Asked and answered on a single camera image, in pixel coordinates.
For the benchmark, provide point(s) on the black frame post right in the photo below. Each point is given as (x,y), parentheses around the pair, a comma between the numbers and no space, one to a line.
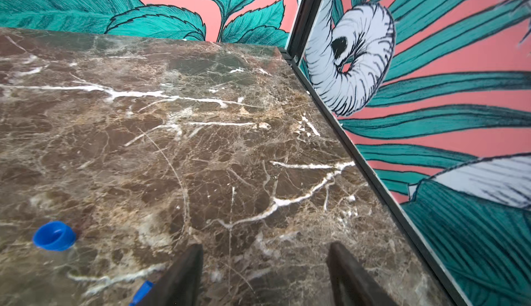
(305,18)

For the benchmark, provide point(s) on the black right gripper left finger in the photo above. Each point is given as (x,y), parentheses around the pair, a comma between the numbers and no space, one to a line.
(180,284)

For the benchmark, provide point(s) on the blue rubber stopper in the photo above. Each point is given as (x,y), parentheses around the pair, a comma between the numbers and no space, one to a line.
(54,236)
(144,289)

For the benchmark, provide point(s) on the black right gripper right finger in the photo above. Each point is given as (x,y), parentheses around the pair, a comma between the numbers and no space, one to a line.
(351,283)

